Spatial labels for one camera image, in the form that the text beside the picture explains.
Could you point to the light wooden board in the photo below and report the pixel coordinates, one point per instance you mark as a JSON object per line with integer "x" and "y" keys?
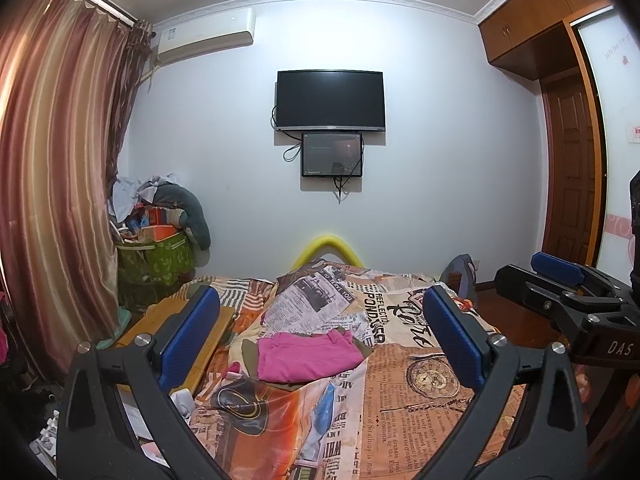
{"x": 165, "y": 315}

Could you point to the white sliding wardrobe door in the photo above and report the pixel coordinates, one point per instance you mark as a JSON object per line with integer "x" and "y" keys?
{"x": 612, "y": 135}

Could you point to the white air conditioner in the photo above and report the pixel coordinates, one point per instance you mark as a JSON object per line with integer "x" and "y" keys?
{"x": 205, "y": 35}

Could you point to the yellow foam tube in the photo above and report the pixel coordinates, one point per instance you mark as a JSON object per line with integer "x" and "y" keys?
{"x": 325, "y": 245}

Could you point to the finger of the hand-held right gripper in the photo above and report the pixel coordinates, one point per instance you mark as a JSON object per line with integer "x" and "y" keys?
{"x": 557, "y": 266}
{"x": 520, "y": 280}

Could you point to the striped brown curtain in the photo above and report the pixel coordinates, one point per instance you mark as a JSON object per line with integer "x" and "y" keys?
{"x": 50, "y": 160}

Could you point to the orange cardboard box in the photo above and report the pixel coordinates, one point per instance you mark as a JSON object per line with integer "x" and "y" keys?
{"x": 157, "y": 233}

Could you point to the white crumpled cloth pile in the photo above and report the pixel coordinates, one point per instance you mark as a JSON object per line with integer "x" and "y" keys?
{"x": 130, "y": 195}

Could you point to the newspaper print blanket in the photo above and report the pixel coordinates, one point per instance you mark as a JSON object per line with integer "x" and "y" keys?
{"x": 400, "y": 410}

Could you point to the small black wall monitor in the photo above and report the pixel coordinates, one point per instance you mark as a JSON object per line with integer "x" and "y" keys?
{"x": 332, "y": 155}

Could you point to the pink pants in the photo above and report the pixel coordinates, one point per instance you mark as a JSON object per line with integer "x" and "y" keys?
{"x": 305, "y": 357}

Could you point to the black wall television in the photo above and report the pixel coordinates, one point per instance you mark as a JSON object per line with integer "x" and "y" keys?
{"x": 330, "y": 100}

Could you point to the green patterned storage bag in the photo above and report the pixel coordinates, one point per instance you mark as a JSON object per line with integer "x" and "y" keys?
{"x": 155, "y": 267}

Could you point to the brown wooden door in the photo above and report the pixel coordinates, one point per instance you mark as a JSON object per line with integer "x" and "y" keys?
{"x": 570, "y": 175}

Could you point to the grey blue backpack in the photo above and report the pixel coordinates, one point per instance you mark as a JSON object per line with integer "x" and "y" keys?
{"x": 462, "y": 267}

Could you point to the brown overhead wardrobe cabinet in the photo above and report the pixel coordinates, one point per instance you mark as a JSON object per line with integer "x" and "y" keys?
{"x": 530, "y": 20}

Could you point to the grey plush pillow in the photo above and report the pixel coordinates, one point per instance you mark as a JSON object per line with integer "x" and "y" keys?
{"x": 195, "y": 215}

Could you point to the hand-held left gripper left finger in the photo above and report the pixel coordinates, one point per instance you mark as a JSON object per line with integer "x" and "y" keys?
{"x": 192, "y": 330}

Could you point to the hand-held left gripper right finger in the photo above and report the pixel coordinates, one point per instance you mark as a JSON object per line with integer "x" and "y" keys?
{"x": 452, "y": 340}

